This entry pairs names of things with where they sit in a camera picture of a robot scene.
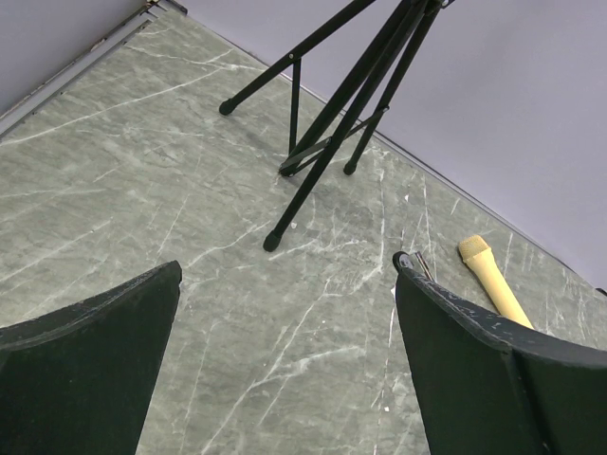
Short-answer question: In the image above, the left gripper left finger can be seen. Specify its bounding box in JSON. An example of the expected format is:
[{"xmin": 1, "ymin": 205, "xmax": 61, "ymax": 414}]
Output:
[{"xmin": 1, "ymin": 261, "xmax": 182, "ymax": 454}]

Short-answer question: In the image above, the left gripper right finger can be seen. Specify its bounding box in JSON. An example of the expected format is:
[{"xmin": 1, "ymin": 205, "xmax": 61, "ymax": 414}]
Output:
[{"xmin": 395, "ymin": 269, "xmax": 606, "ymax": 454}]

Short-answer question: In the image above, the black stapler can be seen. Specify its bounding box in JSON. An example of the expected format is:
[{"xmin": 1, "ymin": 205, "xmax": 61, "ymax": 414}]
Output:
[{"xmin": 393, "ymin": 251, "xmax": 434, "ymax": 282}]

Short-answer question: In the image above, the beige toy microphone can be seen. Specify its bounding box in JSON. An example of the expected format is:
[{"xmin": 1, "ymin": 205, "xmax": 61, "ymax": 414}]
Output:
[{"xmin": 458, "ymin": 235, "xmax": 534, "ymax": 329}]

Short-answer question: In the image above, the black perforated music stand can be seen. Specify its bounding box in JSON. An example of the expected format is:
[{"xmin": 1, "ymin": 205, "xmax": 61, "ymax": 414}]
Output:
[{"xmin": 218, "ymin": 0, "xmax": 451, "ymax": 252}]

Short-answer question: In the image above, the aluminium table frame rail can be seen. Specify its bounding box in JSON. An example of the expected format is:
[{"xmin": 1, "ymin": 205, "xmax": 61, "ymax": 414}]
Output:
[{"xmin": 1, "ymin": 1, "xmax": 188, "ymax": 138}]

